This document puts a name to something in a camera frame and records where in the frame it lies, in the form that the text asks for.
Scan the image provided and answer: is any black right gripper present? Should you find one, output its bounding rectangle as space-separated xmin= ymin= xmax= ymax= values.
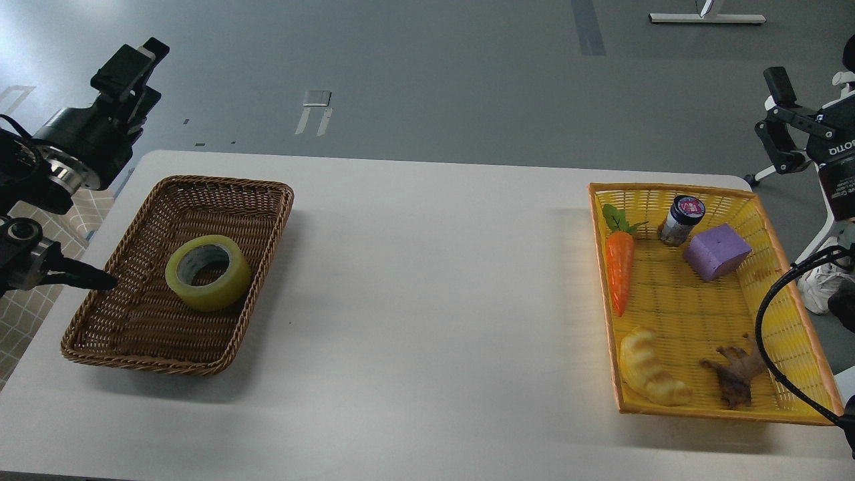
xmin=754 ymin=66 xmax=854 ymax=221

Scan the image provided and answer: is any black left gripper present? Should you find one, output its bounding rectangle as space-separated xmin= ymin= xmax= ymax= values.
xmin=33 ymin=37 xmax=169 ymax=191

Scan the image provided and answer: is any yellow tape roll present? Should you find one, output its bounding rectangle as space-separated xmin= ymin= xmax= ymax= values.
xmin=164 ymin=234 xmax=252 ymax=313

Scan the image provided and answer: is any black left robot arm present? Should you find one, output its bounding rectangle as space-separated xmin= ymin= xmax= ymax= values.
xmin=1 ymin=37 xmax=170 ymax=293

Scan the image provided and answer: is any small dark jar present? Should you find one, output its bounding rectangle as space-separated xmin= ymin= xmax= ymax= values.
xmin=659 ymin=194 xmax=706 ymax=247

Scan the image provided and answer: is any purple foam block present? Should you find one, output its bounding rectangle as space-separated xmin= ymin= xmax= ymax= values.
xmin=682 ymin=223 xmax=752 ymax=283

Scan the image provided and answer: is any white stand base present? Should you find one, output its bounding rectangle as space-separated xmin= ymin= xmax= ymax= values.
xmin=648 ymin=1 xmax=767 ymax=25

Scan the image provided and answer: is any person in grey clothes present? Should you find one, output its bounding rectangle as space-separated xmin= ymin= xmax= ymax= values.
xmin=798 ymin=37 xmax=853 ymax=331

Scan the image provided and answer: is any yellow plastic basket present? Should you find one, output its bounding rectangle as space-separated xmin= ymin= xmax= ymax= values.
xmin=587 ymin=183 xmax=828 ymax=426

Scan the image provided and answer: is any orange toy carrot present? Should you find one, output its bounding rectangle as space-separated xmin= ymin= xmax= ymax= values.
xmin=602 ymin=204 xmax=647 ymax=317

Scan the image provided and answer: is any brown wicker basket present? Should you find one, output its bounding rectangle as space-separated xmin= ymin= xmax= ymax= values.
xmin=60 ymin=176 xmax=294 ymax=375

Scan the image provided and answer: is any brown toy animal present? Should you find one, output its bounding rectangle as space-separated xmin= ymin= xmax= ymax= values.
xmin=699 ymin=333 xmax=767 ymax=410

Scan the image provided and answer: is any beige checkered cloth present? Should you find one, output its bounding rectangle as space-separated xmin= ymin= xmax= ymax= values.
xmin=1 ymin=189 xmax=116 ymax=387

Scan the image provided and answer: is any yellow toy croissant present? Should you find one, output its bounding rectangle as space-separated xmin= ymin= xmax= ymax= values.
xmin=618 ymin=327 xmax=693 ymax=407

